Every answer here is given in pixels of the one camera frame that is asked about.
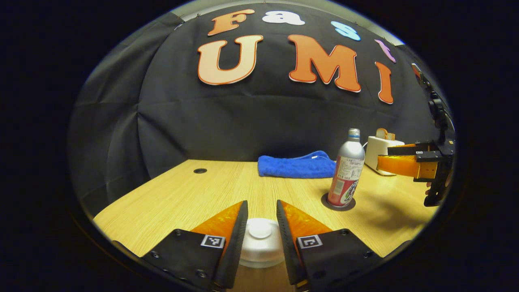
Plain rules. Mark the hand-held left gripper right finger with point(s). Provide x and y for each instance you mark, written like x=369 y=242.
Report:
x=288 y=251

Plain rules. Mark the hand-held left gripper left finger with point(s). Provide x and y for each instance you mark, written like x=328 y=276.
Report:
x=235 y=251

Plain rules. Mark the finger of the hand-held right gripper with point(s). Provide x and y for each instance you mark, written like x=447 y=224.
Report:
x=399 y=164
x=401 y=150

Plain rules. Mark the white teacup lid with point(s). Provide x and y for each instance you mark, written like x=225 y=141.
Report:
x=260 y=243

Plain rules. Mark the silver water bottle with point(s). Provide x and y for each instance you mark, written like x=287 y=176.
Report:
x=348 y=170

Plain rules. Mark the dark brown round coaster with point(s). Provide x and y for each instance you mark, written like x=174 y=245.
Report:
x=324 y=202

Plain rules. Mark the toast slice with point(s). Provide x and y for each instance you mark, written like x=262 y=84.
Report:
x=383 y=134

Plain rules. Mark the white toaster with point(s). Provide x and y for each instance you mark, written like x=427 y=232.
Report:
x=375 y=152

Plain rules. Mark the blue towel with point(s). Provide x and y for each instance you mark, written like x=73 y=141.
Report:
x=296 y=166

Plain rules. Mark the black table grommet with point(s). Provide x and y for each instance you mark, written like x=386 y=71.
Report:
x=200 y=170

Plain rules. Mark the black backdrop cloth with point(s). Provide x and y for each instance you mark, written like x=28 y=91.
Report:
x=243 y=121

